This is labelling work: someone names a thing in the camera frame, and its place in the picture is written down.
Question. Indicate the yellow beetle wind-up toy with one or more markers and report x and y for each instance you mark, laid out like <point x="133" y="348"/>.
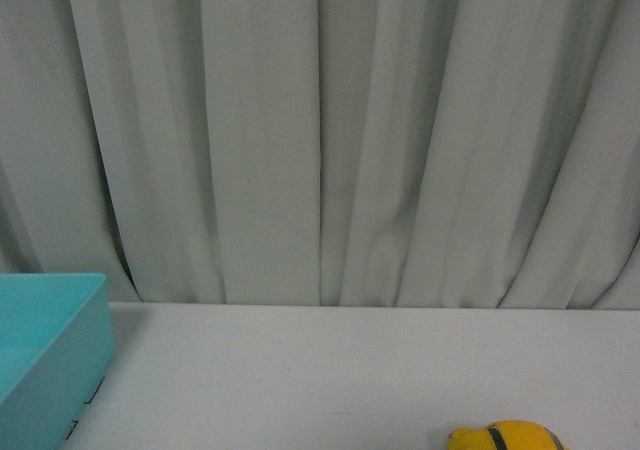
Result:
<point x="505" y="435"/>

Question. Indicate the grey-white pleated curtain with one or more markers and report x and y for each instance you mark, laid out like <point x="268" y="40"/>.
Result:
<point x="392" y="153"/>

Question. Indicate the turquoise plastic storage bin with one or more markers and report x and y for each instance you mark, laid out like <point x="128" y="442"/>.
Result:
<point x="56" y="345"/>

